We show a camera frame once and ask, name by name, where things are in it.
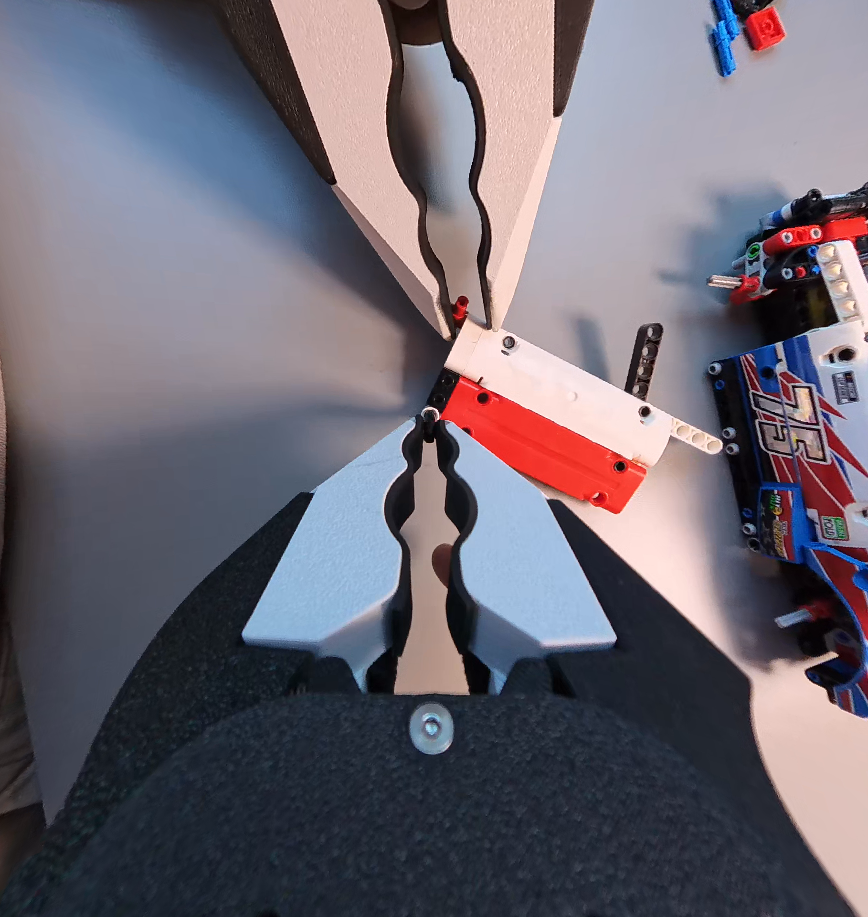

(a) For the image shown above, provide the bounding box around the lego race car model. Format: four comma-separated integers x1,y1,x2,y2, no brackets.
705,182,868,719

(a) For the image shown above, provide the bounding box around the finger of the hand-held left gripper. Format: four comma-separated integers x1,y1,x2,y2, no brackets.
269,0,456,342
437,0,565,332

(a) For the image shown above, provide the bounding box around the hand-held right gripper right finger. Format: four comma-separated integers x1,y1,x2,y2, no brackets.
436,421,617,694

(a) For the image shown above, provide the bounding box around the red white lego panel assembly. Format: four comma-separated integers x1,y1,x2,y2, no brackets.
425,294,726,516

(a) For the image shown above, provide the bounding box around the pile of blue black lego pins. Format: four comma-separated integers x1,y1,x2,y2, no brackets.
707,0,772,79

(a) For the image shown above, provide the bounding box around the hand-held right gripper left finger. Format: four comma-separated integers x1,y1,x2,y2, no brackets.
241,417,426,694

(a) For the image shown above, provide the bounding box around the black lego beam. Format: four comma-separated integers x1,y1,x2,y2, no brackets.
623,321,665,403

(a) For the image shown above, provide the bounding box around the red square lego tile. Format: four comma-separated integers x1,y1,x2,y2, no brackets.
745,6,788,53

